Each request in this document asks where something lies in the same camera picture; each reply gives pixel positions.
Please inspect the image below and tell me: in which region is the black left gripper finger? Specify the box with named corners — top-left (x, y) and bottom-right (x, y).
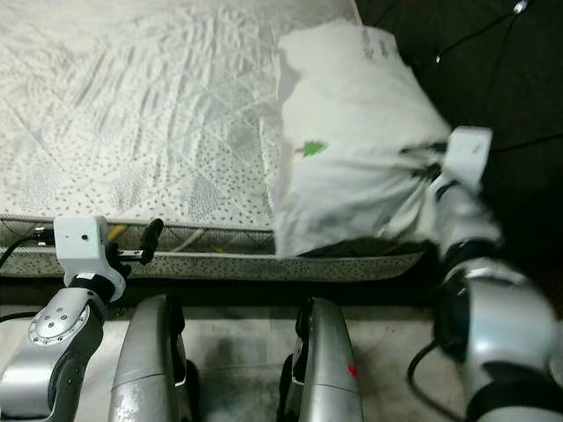
top-left (139, 218), bottom-right (165, 263)

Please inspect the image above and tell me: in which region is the white pillow with tree print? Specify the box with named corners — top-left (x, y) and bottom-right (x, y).
top-left (273, 19), bottom-right (458, 260)

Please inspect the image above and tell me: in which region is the silver left robot leg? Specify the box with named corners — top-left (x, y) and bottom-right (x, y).
top-left (110, 295), bottom-right (194, 422)

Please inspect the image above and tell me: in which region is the silver robot leg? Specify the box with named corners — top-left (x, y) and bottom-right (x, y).
top-left (110, 295), bottom-right (194, 422)
top-left (277, 297), bottom-right (363, 422)

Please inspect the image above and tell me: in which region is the black tufted headboard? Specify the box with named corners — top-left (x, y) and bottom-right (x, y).
top-left (352, 0), bottom-right (563, 265)

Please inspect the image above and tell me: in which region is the white quilted mattress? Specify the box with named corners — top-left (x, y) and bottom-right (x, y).
top-left (0, 0), bottom-right (432, 284)

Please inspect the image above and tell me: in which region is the silver right robot leg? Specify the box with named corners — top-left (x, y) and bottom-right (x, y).
top-left (277, 297), bottom-right (363, 422)

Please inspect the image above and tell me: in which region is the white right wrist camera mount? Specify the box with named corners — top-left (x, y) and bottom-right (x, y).
top-left (444, 126), bottom-right (494, 190)

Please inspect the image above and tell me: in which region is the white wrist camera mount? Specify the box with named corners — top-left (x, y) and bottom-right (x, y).
top-left (444, 126), bottom-right (494, 190)
top-left (53, 215), bottom-right (117, 284)

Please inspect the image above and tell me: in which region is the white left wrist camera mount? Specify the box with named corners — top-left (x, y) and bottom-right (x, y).
top-left (53, 215), bottom-right (117, 284)

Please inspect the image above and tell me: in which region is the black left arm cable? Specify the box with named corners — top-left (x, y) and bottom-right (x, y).
top-left (0, 225), bottom-right (59, 323)

